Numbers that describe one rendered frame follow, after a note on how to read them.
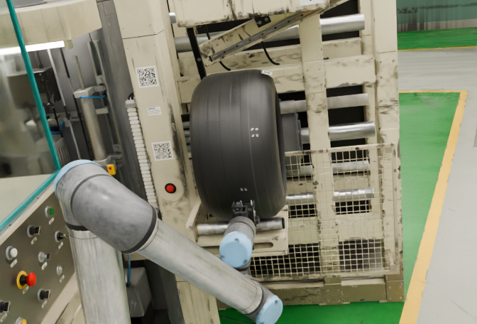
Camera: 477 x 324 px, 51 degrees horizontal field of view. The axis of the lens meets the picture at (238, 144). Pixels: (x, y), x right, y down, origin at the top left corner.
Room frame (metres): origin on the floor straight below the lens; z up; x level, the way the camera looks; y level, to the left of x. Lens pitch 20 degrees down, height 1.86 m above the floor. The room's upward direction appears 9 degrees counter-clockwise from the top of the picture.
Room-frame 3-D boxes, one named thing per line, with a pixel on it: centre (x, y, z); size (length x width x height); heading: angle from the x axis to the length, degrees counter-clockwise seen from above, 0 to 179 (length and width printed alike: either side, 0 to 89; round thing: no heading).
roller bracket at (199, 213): (1.86, 0.20, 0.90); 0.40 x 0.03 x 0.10; 171
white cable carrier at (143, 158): (1.84, 0.37, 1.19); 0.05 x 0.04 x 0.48; 171
